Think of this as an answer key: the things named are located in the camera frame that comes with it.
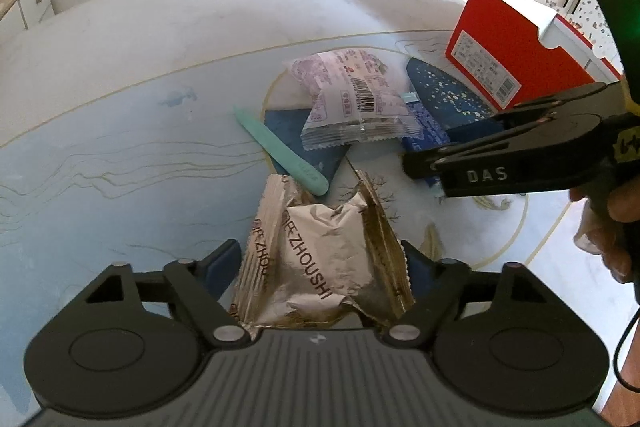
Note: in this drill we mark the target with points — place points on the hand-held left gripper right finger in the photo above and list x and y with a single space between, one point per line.
417 268

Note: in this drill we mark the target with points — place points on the blue snack packet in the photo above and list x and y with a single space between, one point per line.
425 127

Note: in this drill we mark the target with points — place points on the red cardboard box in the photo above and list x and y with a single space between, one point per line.
500 42

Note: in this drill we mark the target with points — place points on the teal stick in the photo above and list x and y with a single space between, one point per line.
285 154

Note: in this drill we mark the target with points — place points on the pink snack packet strip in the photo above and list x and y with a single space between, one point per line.
350 97

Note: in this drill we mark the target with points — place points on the gold snack packet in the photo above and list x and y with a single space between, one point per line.
310 257

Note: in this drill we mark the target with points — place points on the person's right hand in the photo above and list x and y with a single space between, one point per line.
607 237

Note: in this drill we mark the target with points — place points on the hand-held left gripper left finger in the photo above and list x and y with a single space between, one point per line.
222 264

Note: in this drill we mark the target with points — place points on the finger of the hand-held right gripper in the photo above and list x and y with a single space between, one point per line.
450 154
550 104

